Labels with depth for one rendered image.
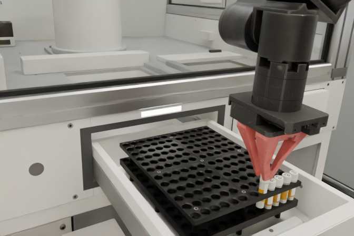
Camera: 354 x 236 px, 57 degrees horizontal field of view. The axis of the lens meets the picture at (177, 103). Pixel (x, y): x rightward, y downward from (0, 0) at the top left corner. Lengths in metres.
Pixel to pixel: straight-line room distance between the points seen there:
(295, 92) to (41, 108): 0.35
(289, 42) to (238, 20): 0.08
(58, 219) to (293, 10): 0.48
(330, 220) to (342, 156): 1.95
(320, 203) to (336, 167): 1.86
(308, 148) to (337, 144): 1.36
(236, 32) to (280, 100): 0.10
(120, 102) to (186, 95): 0.13
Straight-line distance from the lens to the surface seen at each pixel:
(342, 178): 2.37
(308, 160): 0.99
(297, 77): 0.37
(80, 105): 0.53
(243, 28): 0.40
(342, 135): 2.29
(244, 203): 0.42
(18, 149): 0.53
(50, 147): 0.54
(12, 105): 0.50
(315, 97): 0.85
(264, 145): 0.38
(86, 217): 0.64
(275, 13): 0.36
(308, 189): 0.52
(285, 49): 0.36
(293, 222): 0.50
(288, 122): 0.35
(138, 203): 0.42
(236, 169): 0.49
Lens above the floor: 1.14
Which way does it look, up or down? 18 degrees down
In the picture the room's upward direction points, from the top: 2 degrees clockwise
